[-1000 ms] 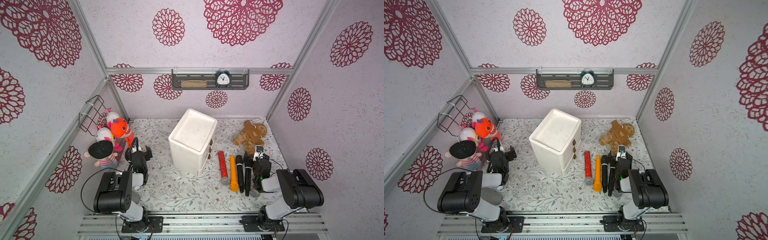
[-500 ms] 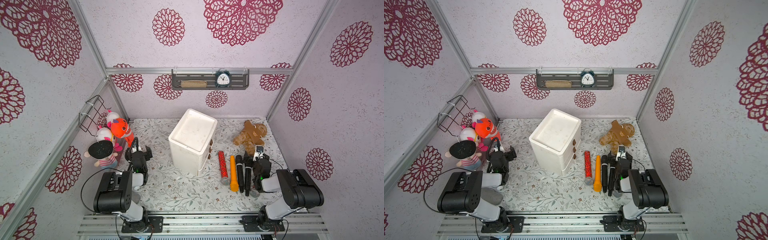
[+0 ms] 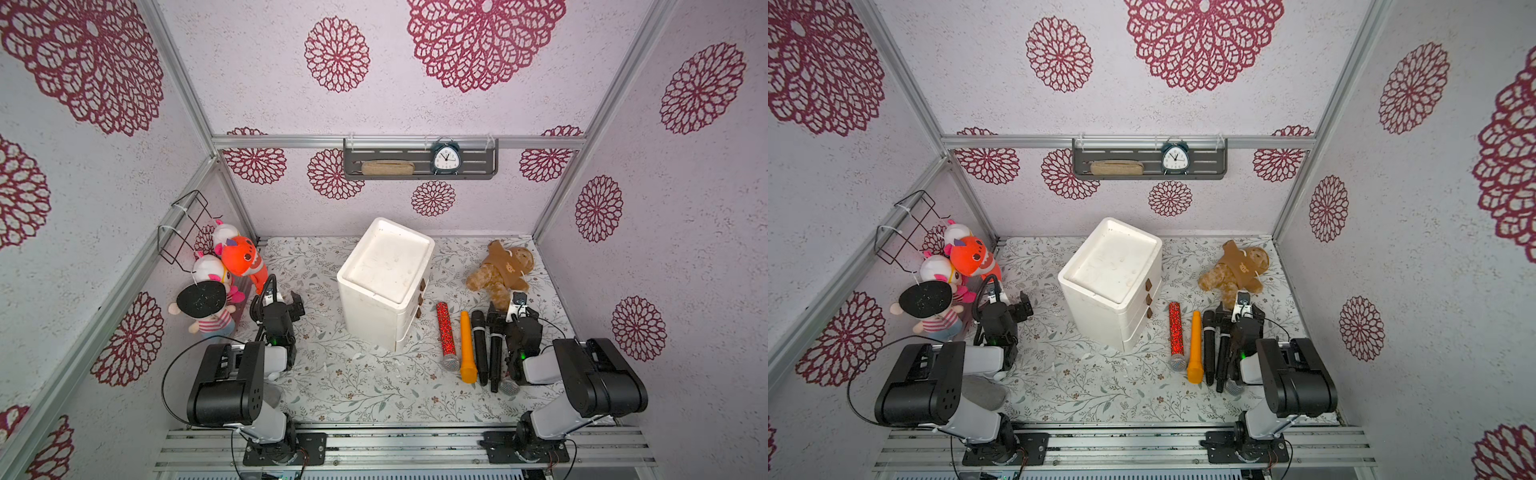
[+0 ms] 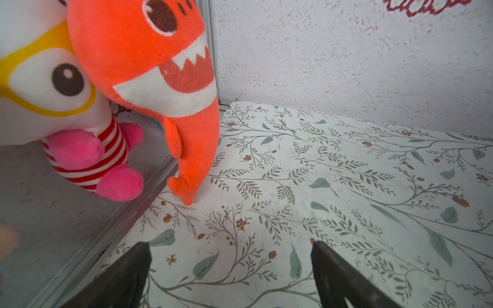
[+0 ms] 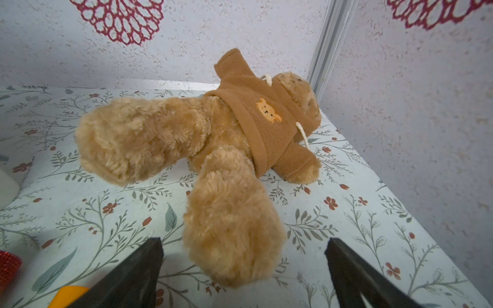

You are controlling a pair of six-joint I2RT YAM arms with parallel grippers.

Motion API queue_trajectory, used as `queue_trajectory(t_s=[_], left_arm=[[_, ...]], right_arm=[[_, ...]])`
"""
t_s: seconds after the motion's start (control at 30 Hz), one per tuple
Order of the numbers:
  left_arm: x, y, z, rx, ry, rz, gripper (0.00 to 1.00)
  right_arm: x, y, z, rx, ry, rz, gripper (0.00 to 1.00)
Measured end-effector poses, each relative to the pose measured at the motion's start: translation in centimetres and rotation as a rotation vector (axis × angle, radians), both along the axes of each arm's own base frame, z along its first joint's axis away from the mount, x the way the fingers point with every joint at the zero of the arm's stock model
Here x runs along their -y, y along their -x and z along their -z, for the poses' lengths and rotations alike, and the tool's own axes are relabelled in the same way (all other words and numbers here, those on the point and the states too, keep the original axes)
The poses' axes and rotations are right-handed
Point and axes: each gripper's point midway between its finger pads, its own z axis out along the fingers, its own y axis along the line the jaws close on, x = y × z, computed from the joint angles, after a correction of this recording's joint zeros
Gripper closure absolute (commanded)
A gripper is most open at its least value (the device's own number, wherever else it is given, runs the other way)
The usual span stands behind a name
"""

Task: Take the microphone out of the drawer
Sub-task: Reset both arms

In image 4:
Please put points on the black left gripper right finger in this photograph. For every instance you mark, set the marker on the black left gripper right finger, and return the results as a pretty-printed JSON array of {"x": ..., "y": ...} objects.
[{"x": 340, "y": 284}]

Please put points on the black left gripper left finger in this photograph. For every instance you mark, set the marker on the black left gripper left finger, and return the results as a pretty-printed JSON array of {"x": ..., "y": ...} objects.
[{"x": 120, "y": 285}]

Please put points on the white plush doll striped shirt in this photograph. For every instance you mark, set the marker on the white plush doll striped shirt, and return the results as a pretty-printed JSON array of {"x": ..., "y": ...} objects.
[{"x": 47, "y": 97}]

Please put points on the orange shark plush toy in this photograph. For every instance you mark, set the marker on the orange shark plush toy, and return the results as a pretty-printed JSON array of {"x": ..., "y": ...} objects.
[{"x": 153, "y": 57}]

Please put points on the aluminium frame profile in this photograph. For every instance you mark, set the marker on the aluminium frame profile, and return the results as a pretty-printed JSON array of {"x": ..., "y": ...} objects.
[{"x": 81, "y": 268}]

